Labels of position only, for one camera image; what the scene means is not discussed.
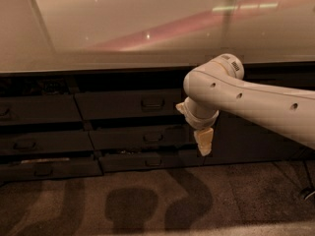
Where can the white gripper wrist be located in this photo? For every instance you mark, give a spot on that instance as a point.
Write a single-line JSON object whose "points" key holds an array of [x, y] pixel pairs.
{"points": [[197, 121]]}

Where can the dark drawer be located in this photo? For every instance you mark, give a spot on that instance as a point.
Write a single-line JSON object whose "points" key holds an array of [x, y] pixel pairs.
{"points": [[142, 137], [38, 110], [45, 142], [61, 169], [150, 160], [128, 103]]}

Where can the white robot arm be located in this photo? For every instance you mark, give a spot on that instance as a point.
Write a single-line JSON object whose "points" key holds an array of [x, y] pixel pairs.
{"points": [[218, 85]]}

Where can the dark cabinet door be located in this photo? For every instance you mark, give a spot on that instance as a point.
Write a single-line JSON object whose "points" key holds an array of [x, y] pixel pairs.
{"points": [[239, 141]]}

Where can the black caster wheel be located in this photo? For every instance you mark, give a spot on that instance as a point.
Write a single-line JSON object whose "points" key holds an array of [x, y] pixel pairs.
{"points": [[307, 193]]}

